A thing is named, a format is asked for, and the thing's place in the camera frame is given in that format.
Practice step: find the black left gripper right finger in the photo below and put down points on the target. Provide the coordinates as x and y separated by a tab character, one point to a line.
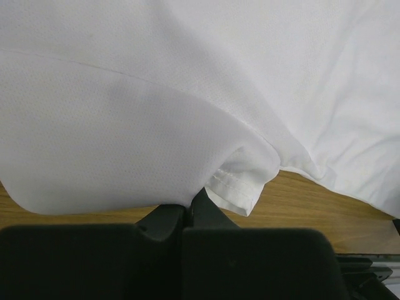
221	260

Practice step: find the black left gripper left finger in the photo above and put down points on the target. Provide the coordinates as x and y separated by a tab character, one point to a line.
94	261

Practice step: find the white t shirt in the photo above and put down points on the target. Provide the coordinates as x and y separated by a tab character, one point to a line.
121	104

